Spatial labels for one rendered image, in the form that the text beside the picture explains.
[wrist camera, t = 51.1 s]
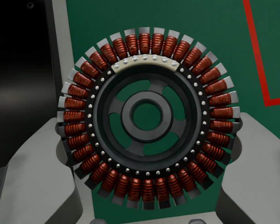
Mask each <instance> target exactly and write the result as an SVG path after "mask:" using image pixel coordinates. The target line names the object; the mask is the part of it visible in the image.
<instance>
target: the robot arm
mask: <svg viewBox="0 0 280 224"><path fill-rule="evenodd" d="M235 123H240V130H239V131H238V132H237V133H236V135H234V138H235V141H234V145H233V148H232V152H231V159H232V161H233V163H231V164H229V165H227V166H226V169H225V172H224V177H223V180H222V184H221V187H220V192H219V195H218V199H217V203H216V207H215V211H216V215H217V216H218V218H219V219H220V220H221V222H222V223H223V224H280V139H278V138H277V137H276V136H275V135H274V134H273V133H271V132H270V131H269V130H268V129H267V128H265V127H264V126H263V125H261V124H260V123H259V122H258V121H256V120H255V119H254V118H252V117H251V116H250V115H249V114H247V113H245V112H240V118H239V119H235ZM60 126H63V124H62V123H58V122H57V118H56V117H55V118H51V119H50V120H49V121H48V122H47V123H46V124H45V125H43V126H42V127H41V128H40V129H39V130H38V131H37V132H36V133H34V134H33V135H32V136H31V137H30V138H29V139H28V140H27V141H26V142H25V143H24V144H23V145H22V146H21V147H20V148H19V149H18V150H17V152H16V153H15V154H14V156H13V157H12V158H11V160H10V161H9V162H8V164H7V165H6V166H5V167H1V168H0V224H76V223H77V221H78V220H79V219H80V217H81V216H82V213H83V206H82V203H81V199H80V195H79V192H78V189H77V186H76V183H75V180H74V177H73V174H72V171H71V169H70V168H69V167H68V166H66V162H67V161H68V157H67V154H66V151H65V149H64V145H63V142H62V141H64V139H66V137H65V138H61V137H60V135H59V134H58V127H60ZM232 135H233V134H232Z"/></svg>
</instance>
